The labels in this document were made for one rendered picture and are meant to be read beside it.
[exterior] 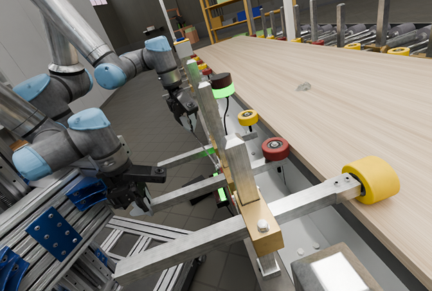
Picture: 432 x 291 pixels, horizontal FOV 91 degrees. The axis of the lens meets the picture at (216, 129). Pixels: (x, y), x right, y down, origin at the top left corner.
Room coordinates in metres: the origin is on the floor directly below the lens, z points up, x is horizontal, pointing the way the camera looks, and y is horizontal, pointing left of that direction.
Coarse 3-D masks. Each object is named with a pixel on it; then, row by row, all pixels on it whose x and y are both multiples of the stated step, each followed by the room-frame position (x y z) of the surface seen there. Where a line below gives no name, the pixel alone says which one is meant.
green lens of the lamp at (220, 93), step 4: (232, 84) 0.54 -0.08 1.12; (224, 88) 0.53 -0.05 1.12; (228, 88) 0.53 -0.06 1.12; (232, 88) 0.53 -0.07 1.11; (216, 92) 0.53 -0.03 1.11; (220, 92) 0.53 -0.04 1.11; (224, 92) 0.52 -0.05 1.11; (228, 92) 0.53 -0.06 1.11; (232, 92) 0.53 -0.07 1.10; (216, 96) 0.54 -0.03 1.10; (220, 96) 0.53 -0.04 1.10; (224, 96) 0.52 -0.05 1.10
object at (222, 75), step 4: (212, 76) 0.57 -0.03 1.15; (216, 76) 0.56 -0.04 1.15; (220, 76) 0.54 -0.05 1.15; (224, 76) 0.53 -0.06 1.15; (212, 80) 0.54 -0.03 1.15; (228, 96) 0.55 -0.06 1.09; (216, 100) 0.54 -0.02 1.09; (228, 100) 0.55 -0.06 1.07; (228, 104) 0.55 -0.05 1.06; (224, 116) 0.55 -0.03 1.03; (224, 120) 0.55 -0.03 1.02; (224, 124) 0.55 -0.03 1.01; (224, 128) 0.56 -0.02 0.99
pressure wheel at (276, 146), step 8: (264, 144) 0.54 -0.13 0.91; (272, 144) 0.52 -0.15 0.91; (280, 144) 0.52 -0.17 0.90; (288, 144) 0.50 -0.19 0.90; (264, 152) 0.51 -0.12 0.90; (272, 152) 0.49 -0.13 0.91; (280, 152) 0.48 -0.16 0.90; (288, 152) 0.49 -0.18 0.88; (272, 160) 0.49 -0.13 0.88; (280, 160) 0.48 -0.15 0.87; (280, 168) 0.52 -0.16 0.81
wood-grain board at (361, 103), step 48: (240, 48) 2.23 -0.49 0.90; (288, 48) 1.62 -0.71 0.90; (336, 48) 1.25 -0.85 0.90; (240, 96) 0.99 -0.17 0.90; (288, 96) 0.82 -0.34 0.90; (336, 96) 0.69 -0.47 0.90; (384, 96) 0.59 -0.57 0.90; (336, 144) 0.44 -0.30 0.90; (384, 144) 0.39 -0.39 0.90; (384, 240) 0.19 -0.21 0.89
